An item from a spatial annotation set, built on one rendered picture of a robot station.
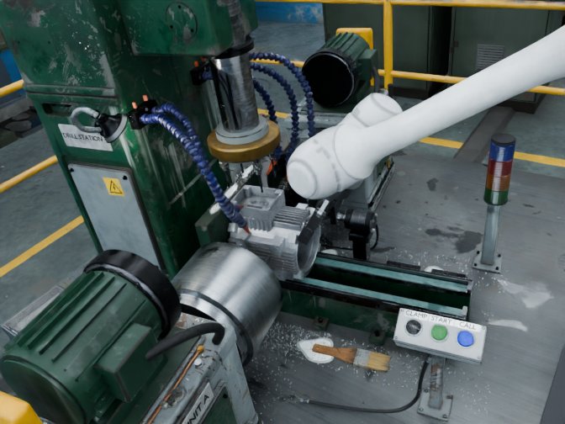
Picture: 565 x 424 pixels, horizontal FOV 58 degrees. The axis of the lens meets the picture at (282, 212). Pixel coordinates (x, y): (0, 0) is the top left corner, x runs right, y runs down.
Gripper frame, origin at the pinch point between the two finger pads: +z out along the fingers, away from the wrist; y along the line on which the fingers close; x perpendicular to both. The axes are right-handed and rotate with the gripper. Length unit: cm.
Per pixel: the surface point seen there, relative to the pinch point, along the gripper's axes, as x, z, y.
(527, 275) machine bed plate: 60, 0, -33
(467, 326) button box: 36.3, -17.9, 17.2
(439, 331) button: 32.4, -15.1, 19.6
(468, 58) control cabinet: 34, 61, -322
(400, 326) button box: 26.3, -10.4, 19.8
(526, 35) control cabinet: 58, 24, -315
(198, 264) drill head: -16.9, 3.0, 24.0
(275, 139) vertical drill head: -18.3, -15.4, -5.5
